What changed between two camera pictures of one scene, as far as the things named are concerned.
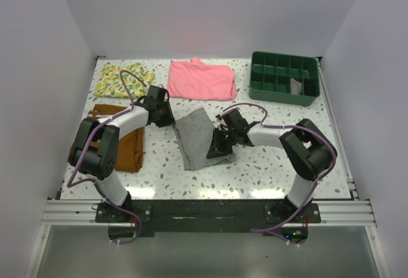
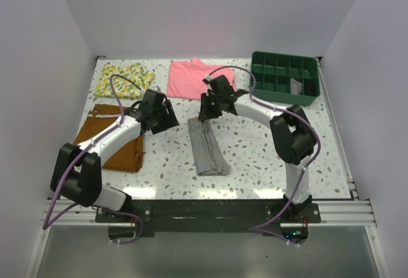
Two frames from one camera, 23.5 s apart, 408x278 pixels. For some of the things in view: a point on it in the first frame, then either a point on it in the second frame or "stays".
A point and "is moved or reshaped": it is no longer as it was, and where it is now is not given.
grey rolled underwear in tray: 295,87 stays
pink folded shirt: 194,79 stays
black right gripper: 217,148 -> 205,112
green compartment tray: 271,74 stays
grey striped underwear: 193,132 is moved or reshaped
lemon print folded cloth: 109,84 stays
